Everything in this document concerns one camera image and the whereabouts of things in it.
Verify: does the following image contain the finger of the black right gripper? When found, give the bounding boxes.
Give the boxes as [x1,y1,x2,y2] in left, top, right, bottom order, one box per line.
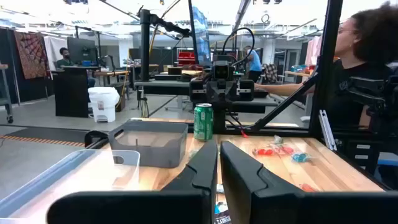
[206,81,222,103]
[221,81,237,103]

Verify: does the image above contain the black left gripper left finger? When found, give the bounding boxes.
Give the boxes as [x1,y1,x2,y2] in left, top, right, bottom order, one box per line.
[46,139,218,224]

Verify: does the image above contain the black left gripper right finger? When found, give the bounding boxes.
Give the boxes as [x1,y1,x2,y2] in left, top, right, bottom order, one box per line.
[220,140,398,224]

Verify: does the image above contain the teal gummy candy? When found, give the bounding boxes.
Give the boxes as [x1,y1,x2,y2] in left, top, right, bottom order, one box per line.
[291,151,312,163]

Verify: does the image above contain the grey desk with keyboard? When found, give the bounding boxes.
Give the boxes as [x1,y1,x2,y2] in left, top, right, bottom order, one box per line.
[231,93,280,114]

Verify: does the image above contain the green soda can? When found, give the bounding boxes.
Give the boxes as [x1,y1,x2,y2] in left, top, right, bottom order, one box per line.
[193,103,215,141]

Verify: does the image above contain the grey desk with pole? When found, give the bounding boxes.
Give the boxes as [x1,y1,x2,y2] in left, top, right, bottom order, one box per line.
[134,79,192,96]

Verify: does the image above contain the red plastic crate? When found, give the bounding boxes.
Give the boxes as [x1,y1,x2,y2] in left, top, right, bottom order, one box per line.
[177,51,197,67]

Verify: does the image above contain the person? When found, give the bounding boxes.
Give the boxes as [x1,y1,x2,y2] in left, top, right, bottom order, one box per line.
[55,47,75,68]
[254,1,398,129]
[243,45,263,83]

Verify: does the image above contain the plaid covered chair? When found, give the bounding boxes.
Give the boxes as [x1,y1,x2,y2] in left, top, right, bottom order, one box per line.
[262,63,280,85]

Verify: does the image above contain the tall blue display panel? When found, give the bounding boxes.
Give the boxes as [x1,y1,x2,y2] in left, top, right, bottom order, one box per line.
[190,6,213,68]

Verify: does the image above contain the grey plastic bin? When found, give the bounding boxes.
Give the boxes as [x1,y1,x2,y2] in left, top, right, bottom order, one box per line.
[108,120,189,169]

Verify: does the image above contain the black pole stand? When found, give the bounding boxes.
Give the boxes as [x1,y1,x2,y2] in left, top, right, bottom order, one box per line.
[138,8,192,82]

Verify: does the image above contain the wooden desk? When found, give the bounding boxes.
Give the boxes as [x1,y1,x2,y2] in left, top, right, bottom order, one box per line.
[93,70,131,78]

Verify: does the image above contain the pink hanging cloth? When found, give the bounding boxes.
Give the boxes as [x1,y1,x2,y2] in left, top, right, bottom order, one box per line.
[304,35,323,66]

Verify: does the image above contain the white trash bin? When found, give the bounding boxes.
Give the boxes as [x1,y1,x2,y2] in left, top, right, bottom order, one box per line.
[88,86,121,123]

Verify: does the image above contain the black drawer cabinet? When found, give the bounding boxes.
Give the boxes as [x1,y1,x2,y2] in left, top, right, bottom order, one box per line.
[340,136,383,175]

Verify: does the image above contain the black computer monitor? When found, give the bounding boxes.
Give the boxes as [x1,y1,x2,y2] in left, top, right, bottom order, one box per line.
[67,37,98,65]

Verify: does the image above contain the black desk cabinet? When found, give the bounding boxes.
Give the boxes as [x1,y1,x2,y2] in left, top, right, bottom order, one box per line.
[50,65,101,118]

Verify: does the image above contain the white hanging cloth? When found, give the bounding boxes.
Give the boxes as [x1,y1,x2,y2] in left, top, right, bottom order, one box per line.
[43,35,68,71]

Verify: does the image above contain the black floor mat striped edge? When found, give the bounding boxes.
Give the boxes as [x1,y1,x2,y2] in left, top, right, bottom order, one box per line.
[0,126,91,147]

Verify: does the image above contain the clear plastic bin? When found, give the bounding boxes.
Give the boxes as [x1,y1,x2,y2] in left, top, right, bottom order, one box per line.
[0,149,141,224]

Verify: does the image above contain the red brown patterned fabric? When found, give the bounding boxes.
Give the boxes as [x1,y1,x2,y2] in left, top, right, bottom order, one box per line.
[14,30,50,80]

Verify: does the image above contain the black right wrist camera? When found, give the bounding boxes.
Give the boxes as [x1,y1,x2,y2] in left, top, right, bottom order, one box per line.
[212,60,234,81]

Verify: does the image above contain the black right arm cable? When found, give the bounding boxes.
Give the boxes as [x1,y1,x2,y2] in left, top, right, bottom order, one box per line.
[221,27,256,68]

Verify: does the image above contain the silver metal bracket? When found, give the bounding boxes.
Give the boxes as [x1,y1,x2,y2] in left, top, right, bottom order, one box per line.
[318,109,338,152]

